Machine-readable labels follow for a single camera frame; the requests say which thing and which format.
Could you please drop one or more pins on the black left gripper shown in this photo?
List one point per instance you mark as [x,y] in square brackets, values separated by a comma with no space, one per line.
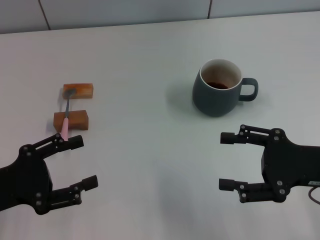
[27,180]

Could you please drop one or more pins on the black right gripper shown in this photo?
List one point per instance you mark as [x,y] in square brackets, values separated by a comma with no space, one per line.
[290,165]

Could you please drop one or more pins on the grey ceramic mug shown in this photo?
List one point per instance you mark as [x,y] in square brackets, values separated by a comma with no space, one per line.
[212,100]

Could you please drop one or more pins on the dark brown wooden block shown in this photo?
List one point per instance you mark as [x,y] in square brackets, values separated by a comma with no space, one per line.
[80,120]

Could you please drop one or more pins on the light orange wooden block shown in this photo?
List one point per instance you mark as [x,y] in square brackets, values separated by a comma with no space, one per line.
[85,91]

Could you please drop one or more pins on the dark coffee liquid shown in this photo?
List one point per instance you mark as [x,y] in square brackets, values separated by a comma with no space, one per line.
[217,85]

